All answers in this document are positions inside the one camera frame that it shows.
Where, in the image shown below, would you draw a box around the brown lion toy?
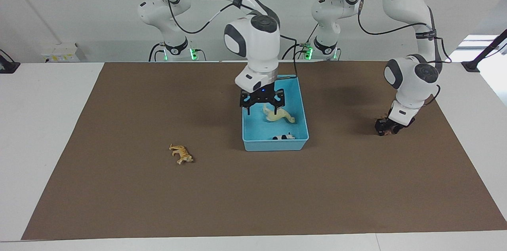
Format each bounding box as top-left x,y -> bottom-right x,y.
379,114 -> 397,136

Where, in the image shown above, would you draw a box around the pale yellow llama toy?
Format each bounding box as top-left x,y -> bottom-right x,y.
263,103 -> 296,124

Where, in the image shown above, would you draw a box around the orange striped tiger toy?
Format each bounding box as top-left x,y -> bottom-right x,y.
169,144 -> 194,165

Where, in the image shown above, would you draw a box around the light blue storage box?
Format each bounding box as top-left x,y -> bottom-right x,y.
242,75 -> 309,152

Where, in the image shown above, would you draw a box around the brown paper table mat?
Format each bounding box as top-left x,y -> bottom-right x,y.
21,61 -> 507,240

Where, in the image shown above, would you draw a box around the small black table clamp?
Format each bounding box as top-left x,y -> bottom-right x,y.
0,49 -> 21,74

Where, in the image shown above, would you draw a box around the black left base cables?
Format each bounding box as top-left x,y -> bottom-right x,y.
282,25 -> 320,61

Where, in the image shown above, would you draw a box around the black base cables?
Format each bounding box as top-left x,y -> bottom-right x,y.
282,25 -> 320,61
149,42 -> 206,62

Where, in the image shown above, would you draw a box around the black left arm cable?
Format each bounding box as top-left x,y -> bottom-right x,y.
356,0 -> 453,106

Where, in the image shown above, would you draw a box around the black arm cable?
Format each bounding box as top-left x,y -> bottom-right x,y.
156,0 -> 298,75
356,0 -> 453,106

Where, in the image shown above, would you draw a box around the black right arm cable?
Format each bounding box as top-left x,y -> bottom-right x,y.
156,0 -> 298,75

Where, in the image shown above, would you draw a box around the black right base cables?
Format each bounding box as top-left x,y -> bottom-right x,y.
149,42 -> 206,62

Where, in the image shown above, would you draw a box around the white wall socket box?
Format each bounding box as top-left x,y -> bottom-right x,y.
41,43 -> 80,63

